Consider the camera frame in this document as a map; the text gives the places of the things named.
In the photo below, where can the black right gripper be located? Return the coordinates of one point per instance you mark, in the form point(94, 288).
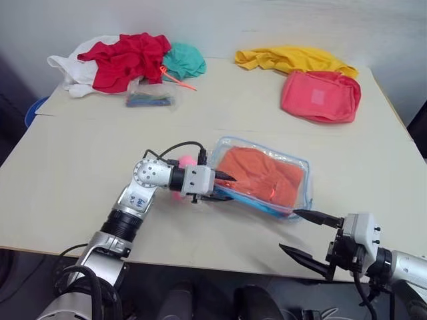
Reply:
point(343, 255)

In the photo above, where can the orange cloth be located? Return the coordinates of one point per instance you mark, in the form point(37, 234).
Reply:
point(260, 173)

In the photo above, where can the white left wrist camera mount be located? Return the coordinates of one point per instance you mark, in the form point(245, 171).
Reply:
point(200, 178)

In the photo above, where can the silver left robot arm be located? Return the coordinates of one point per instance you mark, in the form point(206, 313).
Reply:
point(133, 203)

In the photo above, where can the coral pink fabric pouch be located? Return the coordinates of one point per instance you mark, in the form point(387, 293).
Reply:
point(320, 96)

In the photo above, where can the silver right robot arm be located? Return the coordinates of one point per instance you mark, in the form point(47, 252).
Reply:
point(405, 266)

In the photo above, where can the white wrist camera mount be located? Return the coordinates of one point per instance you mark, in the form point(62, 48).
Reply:
point(200, 178)
point(362, 230)

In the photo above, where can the blue round object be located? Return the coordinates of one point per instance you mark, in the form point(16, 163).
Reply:
point(31, 111)

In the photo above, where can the yellow cloth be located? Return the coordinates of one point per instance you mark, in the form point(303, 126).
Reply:
point(293, 58)

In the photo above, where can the white cloth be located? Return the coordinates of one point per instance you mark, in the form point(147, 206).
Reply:
point(76, 71)

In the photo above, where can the dark furniture beside table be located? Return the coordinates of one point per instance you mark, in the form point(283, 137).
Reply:
point(13, 110)

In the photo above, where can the clear blue-trimmed plastic pouch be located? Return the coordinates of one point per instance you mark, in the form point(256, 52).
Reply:
point(302, 196)

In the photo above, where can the dark rounded shape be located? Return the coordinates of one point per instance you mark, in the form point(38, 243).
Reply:
point(175, 305)

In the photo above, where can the clear bag of coloured ties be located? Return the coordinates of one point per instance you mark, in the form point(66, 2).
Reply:
point(151, 98)

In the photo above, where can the red cloth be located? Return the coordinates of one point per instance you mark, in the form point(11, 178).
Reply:
point(123, 63)

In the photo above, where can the dark object beside table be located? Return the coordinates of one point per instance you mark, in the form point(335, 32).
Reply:
point(418, 120)

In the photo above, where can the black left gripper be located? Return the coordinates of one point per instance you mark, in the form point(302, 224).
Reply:
point(197, 199)

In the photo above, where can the pink fluffy ball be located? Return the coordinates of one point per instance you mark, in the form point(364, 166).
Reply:
point(186, 161)

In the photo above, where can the teal cloth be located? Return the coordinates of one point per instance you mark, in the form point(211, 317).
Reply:
point(185, 61)

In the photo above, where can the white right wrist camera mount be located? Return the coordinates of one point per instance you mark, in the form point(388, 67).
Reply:
point(362, 230)

